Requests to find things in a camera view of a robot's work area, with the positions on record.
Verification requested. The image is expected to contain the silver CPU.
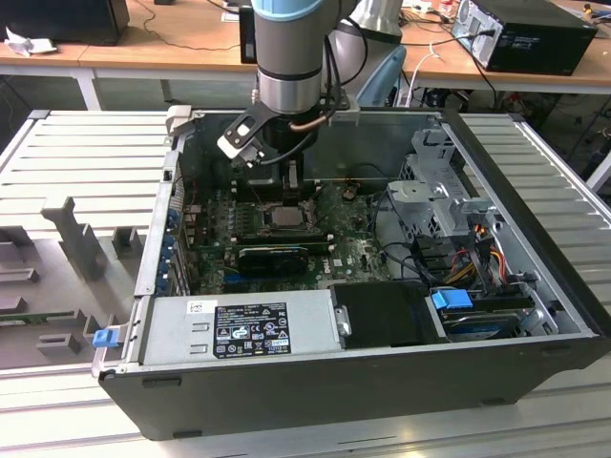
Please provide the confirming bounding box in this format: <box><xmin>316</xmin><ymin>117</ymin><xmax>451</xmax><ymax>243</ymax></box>
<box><xmin>270</xmin><ymin>207</ymin><xmax>306</xmax><ymax>229</ymax></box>

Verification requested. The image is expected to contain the wooden desk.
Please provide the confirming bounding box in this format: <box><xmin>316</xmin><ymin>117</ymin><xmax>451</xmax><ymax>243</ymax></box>
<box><xmin>400</xmin><ymin>0</ymin><xmax>611</xmax><ymax>96</ymax></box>
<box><xmin>0</xmin><ymin>0</ymin><xmax>411</xmax><ymax>114</ymax></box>

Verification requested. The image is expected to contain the black device with label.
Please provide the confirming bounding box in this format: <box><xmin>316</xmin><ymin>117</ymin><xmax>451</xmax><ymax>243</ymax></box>
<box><xmin>240</xmin><ymin>5</ymin><xmax>259</xmax><ymax>64</ymax></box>

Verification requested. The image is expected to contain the crumpled white paper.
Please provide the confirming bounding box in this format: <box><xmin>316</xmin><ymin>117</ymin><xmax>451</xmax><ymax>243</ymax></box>
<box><xmin>4</xmin><ymin>26</ymin><xmax>59</xmax><ymax>57</ymax></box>

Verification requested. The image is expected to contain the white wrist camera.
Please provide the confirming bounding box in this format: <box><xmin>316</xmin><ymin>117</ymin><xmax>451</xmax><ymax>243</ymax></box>
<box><xmin>217</xmin><ymin>122</ymin><xmax>264</xmax><ymax>168</ymax></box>

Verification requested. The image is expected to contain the yellow and red wire bundle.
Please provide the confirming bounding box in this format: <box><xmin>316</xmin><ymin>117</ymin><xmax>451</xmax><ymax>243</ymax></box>
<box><xmin>443</xmin><ymin>223</ymin><xmax>510</xmax><ymax>287</ymax></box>

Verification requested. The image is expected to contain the black open PC case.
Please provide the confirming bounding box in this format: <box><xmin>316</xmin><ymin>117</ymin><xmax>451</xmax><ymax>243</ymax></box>
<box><xmin>90</xmin><ymin>107</ymin><xmax>611</xmax><ymax>443</ymax></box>

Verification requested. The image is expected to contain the black graphics card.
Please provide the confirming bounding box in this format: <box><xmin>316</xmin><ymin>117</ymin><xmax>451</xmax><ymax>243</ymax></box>
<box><xmin>237</xmin><ymin>245</ymin><xmax>310</xmax><ymax>277</ymax></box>

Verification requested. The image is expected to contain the CPU socket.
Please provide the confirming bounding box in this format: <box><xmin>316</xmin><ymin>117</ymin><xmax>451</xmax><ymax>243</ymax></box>
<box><xmin>260</xmin><ymin>199</ymin><xmax>320</xmax><ymax>236</ymax></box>

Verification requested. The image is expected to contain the grey case latch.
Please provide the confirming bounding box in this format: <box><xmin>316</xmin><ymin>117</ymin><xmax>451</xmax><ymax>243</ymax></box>
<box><xmin>164</xmin><ymin>105</ymin><xmax>193</xmax><ymax>140</ymax></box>

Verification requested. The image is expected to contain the metal socket cover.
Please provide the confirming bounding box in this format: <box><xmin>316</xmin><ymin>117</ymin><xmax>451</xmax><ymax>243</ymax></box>
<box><xmin>261</xmin><ymin>202</ymin><xmax>319</xmax><ymax>231</ymax></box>

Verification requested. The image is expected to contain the blue disk carrier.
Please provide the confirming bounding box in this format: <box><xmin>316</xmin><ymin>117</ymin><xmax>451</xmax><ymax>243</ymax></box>
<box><xmin>429</xmin><ymin>287</ymin><xmax>474</xmax><ymax>315</ymax></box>

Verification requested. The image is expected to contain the grey parts rack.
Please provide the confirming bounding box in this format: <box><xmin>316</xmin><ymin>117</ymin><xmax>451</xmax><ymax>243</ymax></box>
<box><xmin>0</xmin><ymin>195</ymin><xmax>149</xmax><ymax>371</ymax></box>

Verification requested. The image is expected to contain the white cable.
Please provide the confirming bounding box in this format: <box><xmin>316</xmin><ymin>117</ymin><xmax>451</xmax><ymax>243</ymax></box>
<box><xmin>406</xmin><ymin>41</ymin><xmax>443</xmax><ymax>107</ymax></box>

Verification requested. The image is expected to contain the black equipment box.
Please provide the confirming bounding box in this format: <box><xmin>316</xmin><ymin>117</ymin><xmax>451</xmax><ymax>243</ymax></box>
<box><xmin>0</xmin><ymin>0</ymin><xmax>131</xmax><ymax>47</ymax></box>

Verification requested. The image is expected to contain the thin black cable loop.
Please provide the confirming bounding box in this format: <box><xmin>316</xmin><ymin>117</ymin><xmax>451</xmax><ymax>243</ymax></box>
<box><xmin>351</xmin><ymin>163</ymin><xmax>390</xmax><ymax>185</ymax></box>

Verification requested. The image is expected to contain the black desktop computer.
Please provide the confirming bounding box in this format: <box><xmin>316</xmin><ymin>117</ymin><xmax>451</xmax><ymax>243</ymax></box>
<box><xmin>451</xmin><ymin>0</ymin><xmax>599</xmax><ymax>76</ymax></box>

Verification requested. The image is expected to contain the metal drive cage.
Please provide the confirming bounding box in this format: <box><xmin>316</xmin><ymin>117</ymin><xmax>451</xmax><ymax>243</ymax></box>
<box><xmin>385</xmin><ymin>126</ymin><xmax>507</xmax><ymax>244</ymax></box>

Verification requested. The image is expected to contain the thick black cable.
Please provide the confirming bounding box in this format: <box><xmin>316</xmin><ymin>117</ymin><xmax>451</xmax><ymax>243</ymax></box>
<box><xmin>370</xmin><ymin>190</ymin><xmax>424</xmax><ymax>287</ymax></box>

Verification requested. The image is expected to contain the green RAM stick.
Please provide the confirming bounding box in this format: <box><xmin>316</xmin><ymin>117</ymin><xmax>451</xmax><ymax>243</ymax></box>
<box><xmin>0</xmin><ymin>310</ymin><xmax>76</xmax><ymax>326</ymax></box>

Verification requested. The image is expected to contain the green motherboard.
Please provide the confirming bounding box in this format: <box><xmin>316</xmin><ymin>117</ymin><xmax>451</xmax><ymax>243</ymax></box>
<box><xmin>188</xmin><ymin>183</ymin><xmax>397</xmax><ymax>295</ymax></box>

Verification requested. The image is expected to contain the hard disk drive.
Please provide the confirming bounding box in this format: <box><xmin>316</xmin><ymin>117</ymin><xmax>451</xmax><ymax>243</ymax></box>
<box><xmin>441</xmin><ymin>309</ymin><xmax>524</xmax><ymax>343</ymax></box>

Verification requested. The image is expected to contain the grey power supply unit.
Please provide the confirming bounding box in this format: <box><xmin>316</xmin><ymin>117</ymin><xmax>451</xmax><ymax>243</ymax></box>
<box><xmin>137</xmin><ymin>289</ymin><xmax>345</xmax><ymax>367</ymax></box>

